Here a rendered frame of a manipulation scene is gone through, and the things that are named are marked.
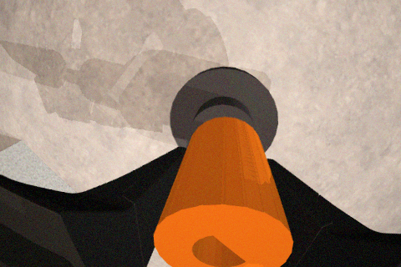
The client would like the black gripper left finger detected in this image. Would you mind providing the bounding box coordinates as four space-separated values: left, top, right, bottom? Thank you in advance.
0 147 187 267

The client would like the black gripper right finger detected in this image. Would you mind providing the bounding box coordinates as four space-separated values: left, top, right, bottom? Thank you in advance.
267 158 401 267

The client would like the orange knob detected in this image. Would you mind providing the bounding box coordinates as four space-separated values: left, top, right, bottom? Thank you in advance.
154 117 294 267

